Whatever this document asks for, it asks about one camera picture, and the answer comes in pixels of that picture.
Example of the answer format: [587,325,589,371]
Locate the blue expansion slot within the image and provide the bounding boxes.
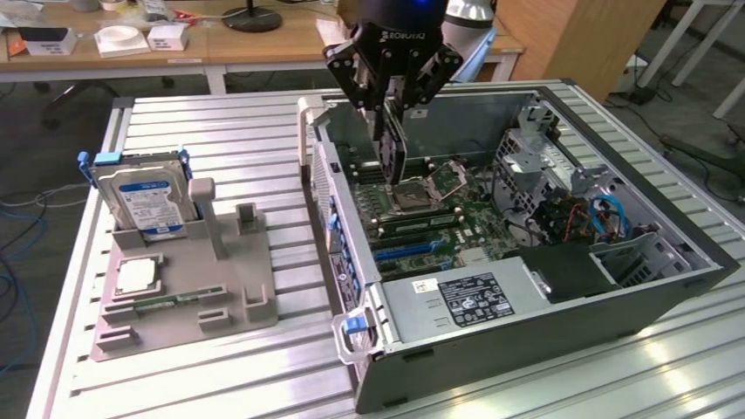
[371,237,449,263]

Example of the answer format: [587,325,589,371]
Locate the green RAM stick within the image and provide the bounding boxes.
[133,291,225,312]

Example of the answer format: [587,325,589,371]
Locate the black office chair base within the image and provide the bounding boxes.
[33,78,176,130]

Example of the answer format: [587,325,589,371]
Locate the wooden desk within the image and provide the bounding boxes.
[0,0,525,95]

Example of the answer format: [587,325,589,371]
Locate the black graphics card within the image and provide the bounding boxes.
[357,76,415,187]

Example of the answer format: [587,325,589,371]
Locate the black and red power wires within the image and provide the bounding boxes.
[526,196,589,245]

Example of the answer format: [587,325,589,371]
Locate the open black PC case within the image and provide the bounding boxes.
[295,85,741,415]

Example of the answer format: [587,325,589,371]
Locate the blue disk carrier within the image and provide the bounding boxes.
[77,143,194,219]

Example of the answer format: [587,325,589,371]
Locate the CPU socket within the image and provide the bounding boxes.
[386,181,441,215]

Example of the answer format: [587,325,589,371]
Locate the hard disk with blue label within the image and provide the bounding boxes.
[92,159,193,244]

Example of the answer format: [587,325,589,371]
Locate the grey floor cable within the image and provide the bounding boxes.
[0,182,88,209]

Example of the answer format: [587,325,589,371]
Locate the small white labelled box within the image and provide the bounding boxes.
[145,24,190,52]

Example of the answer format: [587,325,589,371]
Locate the white table frame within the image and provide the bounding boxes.
[637,0,745,119]

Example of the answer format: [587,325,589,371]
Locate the flat white box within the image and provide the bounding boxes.
[317,17,355,49]

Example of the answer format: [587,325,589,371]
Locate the blue SATA wire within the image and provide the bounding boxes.
[586,194,633,241]

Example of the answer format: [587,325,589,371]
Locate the metal socket cover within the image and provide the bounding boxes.
[427,159,473,200]

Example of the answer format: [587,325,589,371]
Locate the black installed RAM stick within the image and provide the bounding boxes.
[377,212,461,237]

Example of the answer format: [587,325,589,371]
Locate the black floor stand leg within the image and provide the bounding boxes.
[659,134,745,167]

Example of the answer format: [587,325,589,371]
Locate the white box with round dish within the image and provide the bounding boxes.
[94,24,152,58]

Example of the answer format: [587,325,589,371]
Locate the silver disk bay cage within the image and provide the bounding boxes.
[491,126,583,210]

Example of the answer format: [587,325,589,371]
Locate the grey power supply unit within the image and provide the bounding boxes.
[365,255,551,346]

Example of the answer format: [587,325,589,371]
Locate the blue expansion card retainer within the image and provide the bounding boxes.
[323,196,350,280]

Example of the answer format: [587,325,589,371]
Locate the white box with black top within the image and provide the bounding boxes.
[14,26,78,57]

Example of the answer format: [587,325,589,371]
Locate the silver CPU chip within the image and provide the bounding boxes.
[114,260,161,297]

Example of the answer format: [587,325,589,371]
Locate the wooden cabinet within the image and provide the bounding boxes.
[493,0,667,95]

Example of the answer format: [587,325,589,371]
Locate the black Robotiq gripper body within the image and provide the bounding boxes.
[347,0,449,79]

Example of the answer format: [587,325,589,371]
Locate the black lamp base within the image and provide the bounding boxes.
[221,0,283,34]

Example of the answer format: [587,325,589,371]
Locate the grey parts rack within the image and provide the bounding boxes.
[89,176,279,363]

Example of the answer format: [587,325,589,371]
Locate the blue floor cable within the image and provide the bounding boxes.
[0,204,48,372]

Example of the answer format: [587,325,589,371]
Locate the green motherboard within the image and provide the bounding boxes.
[335,143,525,283]

